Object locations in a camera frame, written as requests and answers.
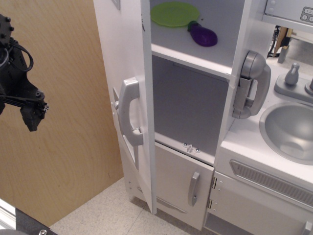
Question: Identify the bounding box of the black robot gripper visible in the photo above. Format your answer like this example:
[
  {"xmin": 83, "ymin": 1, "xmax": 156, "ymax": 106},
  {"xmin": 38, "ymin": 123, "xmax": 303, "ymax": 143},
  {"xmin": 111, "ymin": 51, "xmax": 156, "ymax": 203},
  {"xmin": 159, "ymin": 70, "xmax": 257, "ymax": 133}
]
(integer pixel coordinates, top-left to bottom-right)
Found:
[{"xmin": 0, "ymin": 15, "xmax": 48, "ymax": 132}]

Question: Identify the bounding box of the white fridge door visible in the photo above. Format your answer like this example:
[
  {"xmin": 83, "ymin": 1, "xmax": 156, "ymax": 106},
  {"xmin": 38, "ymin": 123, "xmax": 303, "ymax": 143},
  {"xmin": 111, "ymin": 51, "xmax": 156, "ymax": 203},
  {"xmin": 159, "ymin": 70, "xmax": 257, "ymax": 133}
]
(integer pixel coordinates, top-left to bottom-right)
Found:
[{"xmin": 94, "ymin": 0, "xmax": 157, "ymax": 214}]

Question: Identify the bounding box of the plywood back panel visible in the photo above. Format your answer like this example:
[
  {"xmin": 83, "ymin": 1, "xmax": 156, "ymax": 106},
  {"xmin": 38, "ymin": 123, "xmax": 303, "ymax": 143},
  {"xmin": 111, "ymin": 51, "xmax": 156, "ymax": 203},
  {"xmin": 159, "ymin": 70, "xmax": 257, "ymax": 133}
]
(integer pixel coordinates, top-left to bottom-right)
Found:
[{"xmin": 0, "ymin": 0, "xmax": 123, "ymax": 226}]

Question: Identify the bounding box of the grey ice dispenser panel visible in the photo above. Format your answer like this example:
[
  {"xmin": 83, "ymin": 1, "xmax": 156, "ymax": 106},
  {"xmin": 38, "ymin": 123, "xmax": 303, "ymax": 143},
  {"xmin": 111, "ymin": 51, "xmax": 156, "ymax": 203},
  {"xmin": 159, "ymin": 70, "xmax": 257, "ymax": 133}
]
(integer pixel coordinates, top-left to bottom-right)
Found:
[{"xmin": 112, "ymin": 88, "xmax": 141, "ymax": 169}]

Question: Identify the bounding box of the white lower freezer door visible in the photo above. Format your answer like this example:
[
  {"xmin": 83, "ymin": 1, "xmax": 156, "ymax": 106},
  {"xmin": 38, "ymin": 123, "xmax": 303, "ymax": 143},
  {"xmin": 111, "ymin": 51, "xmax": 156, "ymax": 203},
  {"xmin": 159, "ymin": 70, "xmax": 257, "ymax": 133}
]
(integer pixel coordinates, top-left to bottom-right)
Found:
[{"xmin": 155, "ymin": 143, "xmax": 214, "ymax": 230}]

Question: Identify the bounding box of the green toy plate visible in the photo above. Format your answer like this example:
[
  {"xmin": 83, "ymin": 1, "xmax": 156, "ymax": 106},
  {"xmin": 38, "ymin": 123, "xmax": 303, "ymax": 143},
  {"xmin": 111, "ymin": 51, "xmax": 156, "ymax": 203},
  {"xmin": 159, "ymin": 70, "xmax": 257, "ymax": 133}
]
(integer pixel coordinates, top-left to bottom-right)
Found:
[{"xmin": 150, "ymin": 1, "xmax": 200, "ymax": 27}]

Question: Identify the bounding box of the white toy kitchen cabinet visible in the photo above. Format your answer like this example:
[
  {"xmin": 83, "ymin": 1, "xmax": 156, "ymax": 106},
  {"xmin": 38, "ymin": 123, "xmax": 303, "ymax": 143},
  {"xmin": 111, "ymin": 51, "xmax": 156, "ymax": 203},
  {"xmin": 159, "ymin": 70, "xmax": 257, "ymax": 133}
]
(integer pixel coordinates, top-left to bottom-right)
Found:
[{"xmin": 93, "ymin": 0, "xmax": 313, "ymax": 235}]

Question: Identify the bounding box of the purple toy eggplant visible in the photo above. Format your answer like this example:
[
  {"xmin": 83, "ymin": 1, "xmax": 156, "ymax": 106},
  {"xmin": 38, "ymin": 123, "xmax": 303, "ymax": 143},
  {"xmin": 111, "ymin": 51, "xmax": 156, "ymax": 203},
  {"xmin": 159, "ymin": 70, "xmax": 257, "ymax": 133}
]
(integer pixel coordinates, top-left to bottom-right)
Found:
[{"xmin": 187, "ymin": 21, "xmax": 218, "ymax": 47}]

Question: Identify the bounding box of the white oven door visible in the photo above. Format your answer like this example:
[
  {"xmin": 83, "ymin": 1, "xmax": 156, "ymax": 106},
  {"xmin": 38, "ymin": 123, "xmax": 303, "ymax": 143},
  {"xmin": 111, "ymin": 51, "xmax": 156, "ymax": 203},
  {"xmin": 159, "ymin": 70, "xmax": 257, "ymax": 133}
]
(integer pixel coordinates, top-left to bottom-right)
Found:
[{"xmin": 208, "ymin": 172, "xmax": 313, "ymax": 235}]

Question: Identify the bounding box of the grey toy sink basin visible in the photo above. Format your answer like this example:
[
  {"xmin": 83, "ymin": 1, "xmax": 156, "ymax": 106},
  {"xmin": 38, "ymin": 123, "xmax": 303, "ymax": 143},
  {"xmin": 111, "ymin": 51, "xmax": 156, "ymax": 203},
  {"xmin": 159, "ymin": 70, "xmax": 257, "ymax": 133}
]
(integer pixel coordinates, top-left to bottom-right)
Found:
[{"xmin": 259, "ymin": 102, "xmax": 313, "ymax": 165}]

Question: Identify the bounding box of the grey toy faucet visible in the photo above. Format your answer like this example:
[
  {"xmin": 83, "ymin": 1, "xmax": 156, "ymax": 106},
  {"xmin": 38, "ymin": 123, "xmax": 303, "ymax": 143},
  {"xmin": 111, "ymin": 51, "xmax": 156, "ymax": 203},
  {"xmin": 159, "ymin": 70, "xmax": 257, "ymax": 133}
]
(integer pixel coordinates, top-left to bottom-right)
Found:
[{"xmin": 274, "ymin": 63, "xmax": 313, "ymax": 104}]

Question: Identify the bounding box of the grey oven vent panel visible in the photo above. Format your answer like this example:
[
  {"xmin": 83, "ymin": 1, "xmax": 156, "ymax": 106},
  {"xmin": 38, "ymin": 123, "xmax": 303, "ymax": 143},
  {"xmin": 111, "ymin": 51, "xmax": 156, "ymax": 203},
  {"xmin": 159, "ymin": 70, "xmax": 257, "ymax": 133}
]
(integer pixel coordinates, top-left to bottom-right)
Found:
[{"xmin": 229, "ymin": 160, "xmax": 313, "ymax": 208}]

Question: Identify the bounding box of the grey toy microwave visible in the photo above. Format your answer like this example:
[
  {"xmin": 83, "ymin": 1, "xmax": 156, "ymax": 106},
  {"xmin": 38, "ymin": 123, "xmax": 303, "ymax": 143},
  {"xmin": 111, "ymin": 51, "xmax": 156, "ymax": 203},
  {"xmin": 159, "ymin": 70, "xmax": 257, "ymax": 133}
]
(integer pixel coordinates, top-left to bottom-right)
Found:
[{"xmin": 263, "ymin": 0, "xmax": 313, "ymax": 26}]

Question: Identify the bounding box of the grey upper door handle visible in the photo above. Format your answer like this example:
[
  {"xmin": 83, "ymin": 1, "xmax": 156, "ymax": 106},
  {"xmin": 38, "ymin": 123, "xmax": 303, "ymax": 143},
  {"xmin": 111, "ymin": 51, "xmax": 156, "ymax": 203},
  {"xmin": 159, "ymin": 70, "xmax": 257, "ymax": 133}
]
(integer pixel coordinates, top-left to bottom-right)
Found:
[{"xmin": 117, "ymin": 77, "xmax": 143, "ymax": 147}]

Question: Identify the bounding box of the grey door handle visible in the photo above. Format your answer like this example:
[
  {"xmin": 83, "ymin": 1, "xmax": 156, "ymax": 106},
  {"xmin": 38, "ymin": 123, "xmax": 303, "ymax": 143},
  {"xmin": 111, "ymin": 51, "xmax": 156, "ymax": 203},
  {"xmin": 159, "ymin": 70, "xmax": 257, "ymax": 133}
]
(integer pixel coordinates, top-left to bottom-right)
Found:
[
  {"xmin": 117, "ymin": 77, "xmax": 143, "ymax": 147},
  {"xmin": 187, "ymin": 171, "xmax": 200, "ymax": 207}
]

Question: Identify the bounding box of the aluminium frame with black base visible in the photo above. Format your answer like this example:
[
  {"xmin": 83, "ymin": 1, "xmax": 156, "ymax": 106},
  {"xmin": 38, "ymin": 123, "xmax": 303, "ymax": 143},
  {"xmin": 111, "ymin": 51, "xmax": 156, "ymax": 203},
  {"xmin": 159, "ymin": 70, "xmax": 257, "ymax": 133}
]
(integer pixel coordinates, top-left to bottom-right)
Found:
[{"xmin": 0, "ymin": 199, "xmax": 57, "ymax": 235}]

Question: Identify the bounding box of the grey lower door handle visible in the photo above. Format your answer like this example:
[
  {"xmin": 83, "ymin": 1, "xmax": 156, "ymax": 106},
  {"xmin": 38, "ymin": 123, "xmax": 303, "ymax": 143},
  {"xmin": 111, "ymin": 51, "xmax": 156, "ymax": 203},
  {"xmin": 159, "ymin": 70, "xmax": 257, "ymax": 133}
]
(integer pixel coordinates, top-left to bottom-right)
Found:
[{"xmin": 187, "ymin": 171, "xmax": 200, "ymax": 207}]

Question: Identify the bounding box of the grey toy wall phone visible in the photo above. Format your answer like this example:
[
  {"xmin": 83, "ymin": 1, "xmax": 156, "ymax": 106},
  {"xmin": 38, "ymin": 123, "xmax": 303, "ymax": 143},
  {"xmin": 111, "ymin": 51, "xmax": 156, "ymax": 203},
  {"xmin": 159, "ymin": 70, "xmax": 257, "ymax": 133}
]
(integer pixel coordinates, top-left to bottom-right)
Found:
[{"xmin": 232, "ymin": 51, "xmax": 271, "ymax": 119}]

